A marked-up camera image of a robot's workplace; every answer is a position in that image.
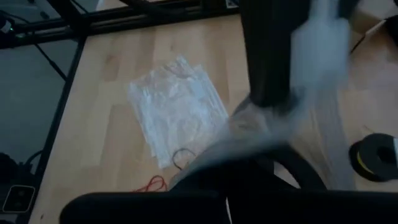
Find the wide black rubber band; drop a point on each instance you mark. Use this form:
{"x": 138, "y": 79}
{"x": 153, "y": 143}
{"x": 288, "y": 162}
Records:
{"x": 311, "y": 179}

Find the short red rubber band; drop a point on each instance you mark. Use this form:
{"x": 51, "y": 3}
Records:
{"x": 152, "y": 180}

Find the pile of thin brown rubber bands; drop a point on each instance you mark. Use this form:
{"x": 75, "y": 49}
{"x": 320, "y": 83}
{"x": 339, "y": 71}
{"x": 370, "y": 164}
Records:
{"x": 173, "y": 158}

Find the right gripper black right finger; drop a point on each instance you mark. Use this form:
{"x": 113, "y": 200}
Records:
{"x": 248, "y": 179}

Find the black pad with white outline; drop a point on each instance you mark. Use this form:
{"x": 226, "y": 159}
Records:
{"x": 18, "y": 199}

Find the stack of clear zipper bags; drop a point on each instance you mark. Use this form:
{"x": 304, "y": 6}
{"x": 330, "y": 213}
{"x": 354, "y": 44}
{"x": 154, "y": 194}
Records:
{"x": 177, "y": 109}

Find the clear zipper bag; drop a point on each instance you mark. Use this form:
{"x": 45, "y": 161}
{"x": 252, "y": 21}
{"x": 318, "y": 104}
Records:
{"x": 320, "y": 56}

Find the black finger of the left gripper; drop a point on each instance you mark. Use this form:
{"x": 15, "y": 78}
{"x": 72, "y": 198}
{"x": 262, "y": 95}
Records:
{"x": 267, "y": 56}

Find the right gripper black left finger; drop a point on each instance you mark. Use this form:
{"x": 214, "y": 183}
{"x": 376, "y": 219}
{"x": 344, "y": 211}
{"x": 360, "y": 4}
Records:
{"x": 208, "y": 180}

